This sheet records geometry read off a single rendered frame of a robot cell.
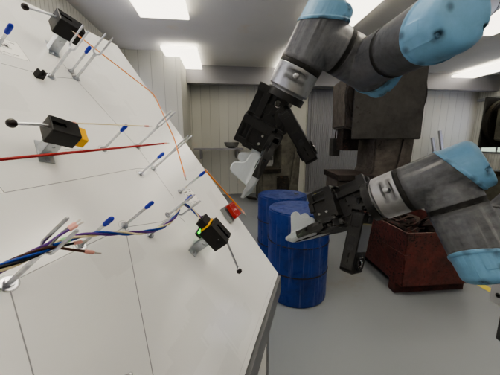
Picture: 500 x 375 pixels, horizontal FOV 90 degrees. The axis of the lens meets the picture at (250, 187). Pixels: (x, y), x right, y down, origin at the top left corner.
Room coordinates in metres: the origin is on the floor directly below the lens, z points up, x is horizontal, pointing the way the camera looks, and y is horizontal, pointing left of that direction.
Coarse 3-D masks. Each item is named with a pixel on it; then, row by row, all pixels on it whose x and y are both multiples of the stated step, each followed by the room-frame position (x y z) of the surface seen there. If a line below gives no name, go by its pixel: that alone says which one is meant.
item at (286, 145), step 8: (288, 136) 5.55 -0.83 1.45; (280, 144) 5.53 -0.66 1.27; (288, 144) 5.56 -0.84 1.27; (280, 152) 5.57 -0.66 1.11; (288, 152) 5.56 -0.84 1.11; (296, 152) 5.58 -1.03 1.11; (280, 160) 5.56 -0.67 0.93; (288, 160) 5.56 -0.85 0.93; (296, 160) 5.60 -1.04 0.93; (272, 168) 5.51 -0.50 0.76; (280, 168) 5.52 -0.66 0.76; (288, 168) 5.56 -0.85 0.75; (296, 168) 5.61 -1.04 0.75; (264, 176) 5.43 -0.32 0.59; (272, 176) 5.47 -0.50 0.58; (280, 176) 5.50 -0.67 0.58; (288, 176) 5.54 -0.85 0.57; (296, 176) 5.61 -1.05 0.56; (264, 184) 5.43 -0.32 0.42; (272, 184) 5.47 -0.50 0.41; (280, 184) 5.50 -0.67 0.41; (288, 184) 5.55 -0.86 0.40; (296, 184) 5.61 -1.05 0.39; (256, 192) 5.88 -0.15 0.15
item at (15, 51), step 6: (6, 42) 0.55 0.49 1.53; (12, 42) 0.57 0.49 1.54; (0, 48) 0.53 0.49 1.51; (6, 48) 0.54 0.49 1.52; (12, 48) 0.55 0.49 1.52; (18, 48) 0.57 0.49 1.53; (6, 54) 0.53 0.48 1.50; (12, 54) 0.54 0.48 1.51; (18, 54) 0.56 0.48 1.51; (24, 54) 0.57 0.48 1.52
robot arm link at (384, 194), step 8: (384, 176) 0.42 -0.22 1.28; (392, 176) 0.45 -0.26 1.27; (368, 184) 0.44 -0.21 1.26; (376, 184) 0.41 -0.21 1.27; (384, 184) 0.41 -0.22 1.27; (392, 184) 0.39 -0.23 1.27; (368, 192) 0.42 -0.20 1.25; (376, 192) 0.41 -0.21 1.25; (384, 192) 0.39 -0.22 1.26; (392, 192) 0.39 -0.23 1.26; (376, 200) 0.40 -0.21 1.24; (384, 200) 0.40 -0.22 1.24; (392, 200) 0.39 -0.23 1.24; (400, 200) 0.38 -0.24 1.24; (376, 208) 0.41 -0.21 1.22; (384, 208) 0.40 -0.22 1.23; (392, 208) 0.39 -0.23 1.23; (400, 208) 0.39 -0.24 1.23; (408, 208) 0.39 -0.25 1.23; (384, 216) 0.42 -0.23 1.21; (392, 216) 0.40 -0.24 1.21
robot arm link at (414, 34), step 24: (432, 0) 0.29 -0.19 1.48; (456, 0) 0.29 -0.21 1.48; (480, 0) 0.29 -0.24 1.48; (408, 24) 0.32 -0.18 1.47; (432, 24) 0.29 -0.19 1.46; (456, 24) 0.29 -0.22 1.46; (480, 24) 0.29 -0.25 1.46; (384, 48) 0.36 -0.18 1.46; (408, 48) 0.33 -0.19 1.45; (432, 48) 0.30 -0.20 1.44; (456, 48) 0.29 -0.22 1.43; (384, 72) 0.39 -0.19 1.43; (408, 72) 0.38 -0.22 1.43
